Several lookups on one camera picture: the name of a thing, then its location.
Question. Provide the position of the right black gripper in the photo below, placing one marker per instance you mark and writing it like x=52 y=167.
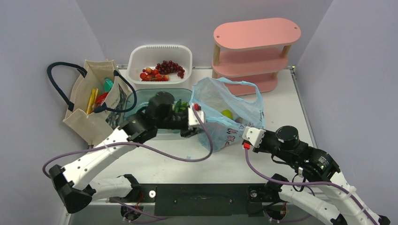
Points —
x=256 y=149

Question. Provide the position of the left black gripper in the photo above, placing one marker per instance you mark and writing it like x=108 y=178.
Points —
x=188 y=131

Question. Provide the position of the blue plastic grocery bag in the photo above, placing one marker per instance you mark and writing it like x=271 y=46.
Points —
x=214 y=96

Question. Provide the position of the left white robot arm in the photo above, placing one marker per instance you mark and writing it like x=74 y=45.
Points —
x=75 y=182

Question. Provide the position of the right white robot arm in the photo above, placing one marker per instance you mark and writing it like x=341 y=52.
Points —
x=324 y=192

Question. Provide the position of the green leafy vegetable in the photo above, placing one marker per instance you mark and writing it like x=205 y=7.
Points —
x=180 y=106

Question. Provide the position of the blue transparent tray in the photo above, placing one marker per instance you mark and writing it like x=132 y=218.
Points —
x=143 y=97

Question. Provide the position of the red cherries pile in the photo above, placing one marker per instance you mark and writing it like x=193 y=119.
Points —
x=153 y=75

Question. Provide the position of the red grape bunch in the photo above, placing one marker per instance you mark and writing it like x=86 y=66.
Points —
x=170 y=67

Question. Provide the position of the white plastic basket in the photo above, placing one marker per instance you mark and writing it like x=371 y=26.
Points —
x=153 y=66

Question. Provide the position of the teal packet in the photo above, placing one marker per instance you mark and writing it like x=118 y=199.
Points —
x=108 y=84

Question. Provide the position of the red snack packet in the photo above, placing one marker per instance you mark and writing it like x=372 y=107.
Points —
x=100 y=100

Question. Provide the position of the yellow snack packet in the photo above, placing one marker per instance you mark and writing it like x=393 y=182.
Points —
x=91 y=101

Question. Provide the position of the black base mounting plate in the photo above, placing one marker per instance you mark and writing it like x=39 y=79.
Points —
x=180 y=200

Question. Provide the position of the pink three-tier shelf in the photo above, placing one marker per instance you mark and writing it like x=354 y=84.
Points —
x=253 y=51

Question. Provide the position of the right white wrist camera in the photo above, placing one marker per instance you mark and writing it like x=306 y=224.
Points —
x=252 y=137

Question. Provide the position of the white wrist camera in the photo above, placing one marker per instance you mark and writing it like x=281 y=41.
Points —
x=252 y=137
x=196 y=117

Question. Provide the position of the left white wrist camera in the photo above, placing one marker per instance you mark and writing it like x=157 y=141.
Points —
x=196 y=117

